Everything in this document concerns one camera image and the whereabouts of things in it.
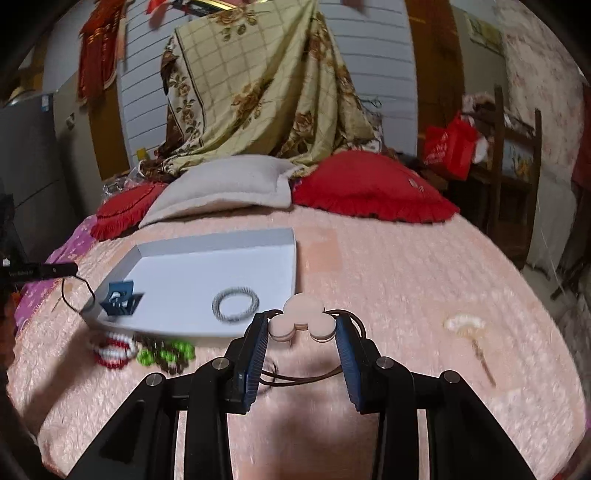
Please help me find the red fringed cushion left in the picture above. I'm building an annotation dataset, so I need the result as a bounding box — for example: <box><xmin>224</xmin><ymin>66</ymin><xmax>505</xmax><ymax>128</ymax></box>
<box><xmin>90</xmin><ymin>182</ymin><xmax>167</xmax><ymax>241</ymax></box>

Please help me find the grey beige pillow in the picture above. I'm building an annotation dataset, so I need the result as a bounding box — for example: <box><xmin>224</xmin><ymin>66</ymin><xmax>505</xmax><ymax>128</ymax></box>
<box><xmin>139</xmin><ymin>155</ymin><xmax>303</xmax><ymax>228</ymax></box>

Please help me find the red hanging decoration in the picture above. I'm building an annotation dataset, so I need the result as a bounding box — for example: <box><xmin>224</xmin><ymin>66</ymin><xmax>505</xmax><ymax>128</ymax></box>
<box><xmin>77</xmin><ymin>0</ymin><xmax>128</xmax><ymax>103</ymax></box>

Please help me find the pink quilted bedspread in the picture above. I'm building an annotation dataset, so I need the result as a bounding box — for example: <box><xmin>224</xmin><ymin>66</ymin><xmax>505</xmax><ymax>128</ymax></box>
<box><xmin>9</xmin><ymin>207</ymin><xmax>586</xmax><ymax>479</ymax></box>

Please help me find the red fringed cushion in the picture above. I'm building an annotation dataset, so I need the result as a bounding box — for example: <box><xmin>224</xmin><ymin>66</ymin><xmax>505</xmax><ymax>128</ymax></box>
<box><xmin>293</xmin><ymin>150</ymin><xmax>460</xmax><ymax>224</ymax></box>
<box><xmin>90</xmin><ymin>182</ymin><xmax>167</xmax><ymax>241</ymax></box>

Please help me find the red shopping bag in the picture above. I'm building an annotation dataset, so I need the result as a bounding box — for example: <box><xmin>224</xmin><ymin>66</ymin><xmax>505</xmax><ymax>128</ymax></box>
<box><xmin>422</xmin><ymin>114</ymin><xmax>479</xmax><ymax>181</ymax></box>

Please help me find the cream fan hairpin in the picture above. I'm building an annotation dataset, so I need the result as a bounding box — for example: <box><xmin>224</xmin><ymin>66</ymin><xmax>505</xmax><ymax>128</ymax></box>
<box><xmin>444</xmin><ymin>314</ymin><xmax>497</xmax><ymax>388</ymax></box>

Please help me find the floral beige blanket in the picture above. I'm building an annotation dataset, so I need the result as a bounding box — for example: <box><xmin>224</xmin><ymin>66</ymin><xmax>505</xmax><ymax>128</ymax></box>
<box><xmin>139</xmin><ymin>1</ymin><xmax>381</xmax><ymax>182</ymax></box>

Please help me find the dark wooden chair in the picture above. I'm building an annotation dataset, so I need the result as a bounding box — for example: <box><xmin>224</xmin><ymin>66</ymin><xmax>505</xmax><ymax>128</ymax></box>
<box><xmin>468</xmin><ymin>85</ymin><xmax>542</xmax><ymax>270</ymax></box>

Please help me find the white bead bracelet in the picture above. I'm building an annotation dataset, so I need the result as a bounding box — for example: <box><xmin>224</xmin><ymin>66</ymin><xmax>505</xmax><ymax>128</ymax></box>
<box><xmin>88</xmin><ymin>333</ymin><xmax>139</xmax><ymax>363</ymax></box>

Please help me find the purple floral sheet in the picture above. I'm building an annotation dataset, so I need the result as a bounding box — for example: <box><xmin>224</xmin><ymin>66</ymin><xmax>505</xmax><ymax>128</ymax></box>
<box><xmin>14</xmin><ymin>215</ymin><xmax>97</xmax><ymax>330</ymax></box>

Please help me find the red fringed cushion right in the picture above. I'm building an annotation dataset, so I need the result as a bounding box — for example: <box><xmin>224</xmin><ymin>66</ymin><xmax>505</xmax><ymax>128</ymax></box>
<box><xmin>293</xmin><ymin>150</ymin><xmax>460</xmax><ymax>224</ymax></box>

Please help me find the white cardboard tray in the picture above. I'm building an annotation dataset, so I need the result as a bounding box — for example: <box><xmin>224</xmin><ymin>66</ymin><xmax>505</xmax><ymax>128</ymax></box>
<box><xmin>82</xmin><ymin>228</ymin><xmax>297</xmax><ymax>340</ymax></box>

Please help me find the silver grey scrunchie ring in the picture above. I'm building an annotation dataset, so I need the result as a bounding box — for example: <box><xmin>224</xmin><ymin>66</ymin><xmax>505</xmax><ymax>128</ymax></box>
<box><xmin>211</xmin><ymin>286</ymin><xmax>261</xmax><ymax>324</ymax></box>

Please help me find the pink clover hair tie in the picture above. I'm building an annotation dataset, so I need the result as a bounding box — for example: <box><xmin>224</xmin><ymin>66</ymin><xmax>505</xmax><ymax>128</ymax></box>
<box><xmin>257</xmin><ymin>292</ymin><xmax>369</xmax><ymax>387</ymax></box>

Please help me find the grey refrigerator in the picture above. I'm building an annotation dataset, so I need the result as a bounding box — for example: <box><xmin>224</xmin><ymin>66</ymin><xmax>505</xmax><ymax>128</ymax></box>
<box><xmin>1</xmin><ymin>77</ymin><xmax>102</xmax><ymax>262</ymax></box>

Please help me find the green brown bead bracelet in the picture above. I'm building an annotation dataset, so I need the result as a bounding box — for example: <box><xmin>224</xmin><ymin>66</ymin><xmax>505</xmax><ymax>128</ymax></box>
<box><xmin>136</xmin><ymin>335</ymin><xmax>198</xmax><ymax>375</ymax></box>

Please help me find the red bead bracelet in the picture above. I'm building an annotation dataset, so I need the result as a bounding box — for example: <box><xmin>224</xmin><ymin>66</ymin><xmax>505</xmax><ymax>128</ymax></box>
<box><xmin>91</xmin><ymin>336</ymin><xmax>136</xmax><ymax>370</ymax></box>

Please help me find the blue hair claw clip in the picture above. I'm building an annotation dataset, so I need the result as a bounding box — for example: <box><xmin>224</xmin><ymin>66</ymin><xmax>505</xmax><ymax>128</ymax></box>
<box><xmin>99</xmin><ymin>280</ymin><xmax>143</xmax><ymax>317</ymax></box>

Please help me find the black elastic hair tie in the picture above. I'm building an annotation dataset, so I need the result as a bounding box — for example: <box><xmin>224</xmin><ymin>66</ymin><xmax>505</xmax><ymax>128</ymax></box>
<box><xmin>60</xmin><ymin>274</ymin><xmax>98</xmax><ymax>314</ymax></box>

